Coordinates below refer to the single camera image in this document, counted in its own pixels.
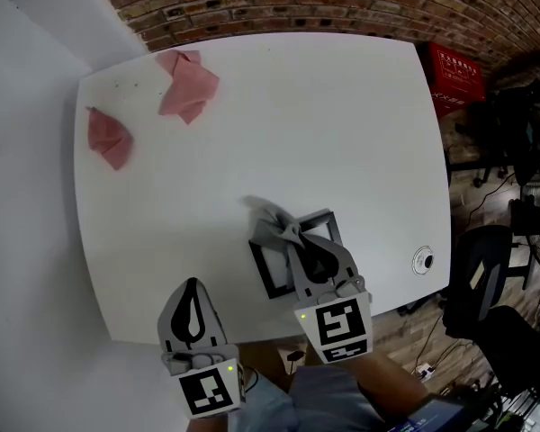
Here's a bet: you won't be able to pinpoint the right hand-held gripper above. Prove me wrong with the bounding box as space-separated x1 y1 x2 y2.
286 234 374 365

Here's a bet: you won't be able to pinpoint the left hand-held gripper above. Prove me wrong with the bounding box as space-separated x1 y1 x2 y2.
156 276 248 420

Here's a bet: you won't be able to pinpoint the black framed bird picture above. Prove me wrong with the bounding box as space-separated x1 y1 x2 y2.
247 208 343 301

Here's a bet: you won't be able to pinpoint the grey cloth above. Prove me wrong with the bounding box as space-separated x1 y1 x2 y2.
240 194 308 287

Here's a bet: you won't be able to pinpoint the person's right forearm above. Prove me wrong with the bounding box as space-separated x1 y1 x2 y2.
357 353 431 409

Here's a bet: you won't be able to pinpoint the person's left forearm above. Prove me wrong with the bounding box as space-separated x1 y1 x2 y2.
200 414 236 432

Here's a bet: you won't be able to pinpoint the person's bare leg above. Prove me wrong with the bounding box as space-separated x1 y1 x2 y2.
236 339 310 389

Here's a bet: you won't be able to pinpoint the person's grey shorts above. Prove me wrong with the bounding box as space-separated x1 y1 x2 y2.
227 364 410 432

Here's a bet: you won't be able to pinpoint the white table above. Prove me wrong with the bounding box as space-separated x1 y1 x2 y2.
73 31 453 346

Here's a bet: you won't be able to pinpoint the black tablet device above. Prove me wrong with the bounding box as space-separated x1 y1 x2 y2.
386 393 505 432

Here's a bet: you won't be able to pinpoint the small pink cloth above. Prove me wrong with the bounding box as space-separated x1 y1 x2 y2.
85 105 135 172

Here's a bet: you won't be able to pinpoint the large pink cloth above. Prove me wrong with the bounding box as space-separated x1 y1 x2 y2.
155 49 221 126

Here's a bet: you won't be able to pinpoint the red fire extinguisher box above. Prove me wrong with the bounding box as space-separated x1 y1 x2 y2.
427 41 487 119

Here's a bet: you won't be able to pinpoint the round table cable grommet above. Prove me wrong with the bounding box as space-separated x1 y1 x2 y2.
411 244 436 277

